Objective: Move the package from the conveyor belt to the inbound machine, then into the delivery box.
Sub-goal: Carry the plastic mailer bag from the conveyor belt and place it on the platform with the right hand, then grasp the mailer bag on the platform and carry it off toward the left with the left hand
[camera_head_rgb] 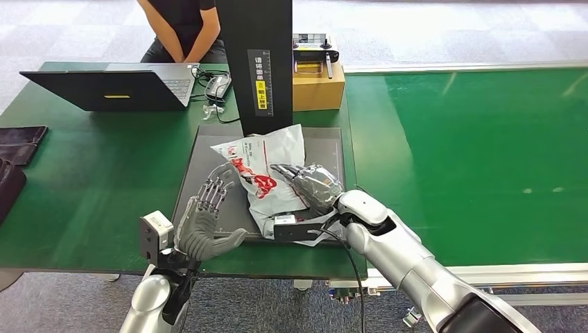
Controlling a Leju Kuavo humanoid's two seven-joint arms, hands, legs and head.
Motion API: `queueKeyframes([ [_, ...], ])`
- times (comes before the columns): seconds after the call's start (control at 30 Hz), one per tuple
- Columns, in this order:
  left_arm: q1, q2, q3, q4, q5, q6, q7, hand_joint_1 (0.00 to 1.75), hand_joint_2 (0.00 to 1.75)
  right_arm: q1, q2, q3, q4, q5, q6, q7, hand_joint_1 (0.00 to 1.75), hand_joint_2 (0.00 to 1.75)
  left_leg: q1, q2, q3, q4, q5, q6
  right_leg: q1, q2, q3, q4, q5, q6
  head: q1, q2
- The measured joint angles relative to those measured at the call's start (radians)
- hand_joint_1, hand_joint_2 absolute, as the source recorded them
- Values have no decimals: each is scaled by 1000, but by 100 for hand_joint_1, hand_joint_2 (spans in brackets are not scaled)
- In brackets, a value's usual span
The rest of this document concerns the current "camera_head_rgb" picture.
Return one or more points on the dark grey open laptop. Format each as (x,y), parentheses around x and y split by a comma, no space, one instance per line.
(105,89)

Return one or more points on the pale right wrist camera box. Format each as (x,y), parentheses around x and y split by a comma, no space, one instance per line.
(294,232)

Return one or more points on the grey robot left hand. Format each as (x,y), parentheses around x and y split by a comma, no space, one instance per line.
(197,239)

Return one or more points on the black fabric bag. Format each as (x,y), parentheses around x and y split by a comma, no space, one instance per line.
(8,188)

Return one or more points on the person's right forearm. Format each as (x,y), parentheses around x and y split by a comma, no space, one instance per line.
(167,41)

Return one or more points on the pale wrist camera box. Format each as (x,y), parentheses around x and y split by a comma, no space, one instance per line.
(294,232)
(154,234)

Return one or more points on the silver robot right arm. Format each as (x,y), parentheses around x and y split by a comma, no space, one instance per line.
(404,257)

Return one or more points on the clear plastic piece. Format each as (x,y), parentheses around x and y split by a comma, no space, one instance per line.
(211,111)

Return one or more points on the white red-printed courier package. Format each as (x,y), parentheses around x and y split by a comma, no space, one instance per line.
(271,151)

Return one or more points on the black remote controller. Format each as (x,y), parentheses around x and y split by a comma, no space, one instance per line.
(314,54)

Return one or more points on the grey power adapter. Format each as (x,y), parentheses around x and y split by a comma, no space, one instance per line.
(218,86)

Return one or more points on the brown cardboard box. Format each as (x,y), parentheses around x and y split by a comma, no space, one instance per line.
(319,94)

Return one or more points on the black flat flap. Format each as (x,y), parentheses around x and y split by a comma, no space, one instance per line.
(16,155)
(23,135)

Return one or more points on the green conveyor belt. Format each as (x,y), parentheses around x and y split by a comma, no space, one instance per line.
(505,138)

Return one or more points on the person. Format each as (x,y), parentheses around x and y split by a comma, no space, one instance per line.
(183,14)

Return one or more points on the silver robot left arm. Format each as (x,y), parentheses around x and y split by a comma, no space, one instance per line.
(151,299)

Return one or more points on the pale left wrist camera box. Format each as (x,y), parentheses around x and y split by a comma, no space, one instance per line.
(154,234)

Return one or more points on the person's left forearm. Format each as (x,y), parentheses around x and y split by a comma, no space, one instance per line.
(203,36)

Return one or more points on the black inbound scanner machine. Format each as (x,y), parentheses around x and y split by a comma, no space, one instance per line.
(257,27)

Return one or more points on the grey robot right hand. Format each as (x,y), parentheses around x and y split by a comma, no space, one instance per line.
(317,186)

